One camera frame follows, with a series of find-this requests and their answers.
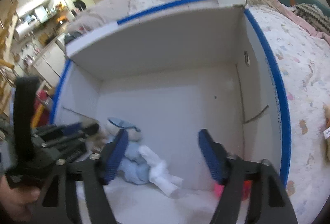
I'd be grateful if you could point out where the striped fuzzy blanket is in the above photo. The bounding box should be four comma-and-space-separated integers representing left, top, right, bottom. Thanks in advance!
294, 3, 330, 35

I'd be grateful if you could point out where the white water heater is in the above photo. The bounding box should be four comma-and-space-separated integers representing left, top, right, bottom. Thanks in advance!
13, 20, 36, 41

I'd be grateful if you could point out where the white knotted cloth toy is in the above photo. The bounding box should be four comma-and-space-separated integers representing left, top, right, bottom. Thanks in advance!
138, 145, 184, 198

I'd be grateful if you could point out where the person left hand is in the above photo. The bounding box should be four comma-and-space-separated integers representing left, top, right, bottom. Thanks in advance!
1, 176, 40, 222

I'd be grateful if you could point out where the white kitchen cabinet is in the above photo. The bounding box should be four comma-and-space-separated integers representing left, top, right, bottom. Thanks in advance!
29, 42, 66, 87

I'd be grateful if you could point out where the blue white cardboard box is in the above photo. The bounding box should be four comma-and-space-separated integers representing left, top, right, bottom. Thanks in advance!
50, 0, 291, 223

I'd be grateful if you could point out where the light blue fluffy scrunchie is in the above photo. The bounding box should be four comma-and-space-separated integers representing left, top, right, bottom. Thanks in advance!
105, 136, 152, 185

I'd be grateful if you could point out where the pink heart plush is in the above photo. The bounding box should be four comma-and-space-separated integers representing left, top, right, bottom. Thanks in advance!
214, 180, 252, 201

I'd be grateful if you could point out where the orange cream plush toy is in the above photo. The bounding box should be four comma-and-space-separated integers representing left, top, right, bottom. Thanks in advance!
323, 103, 330, 160

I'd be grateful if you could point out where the white patterned bed sheet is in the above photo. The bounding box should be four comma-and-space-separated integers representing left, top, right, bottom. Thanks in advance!
95, 0, 330, 224

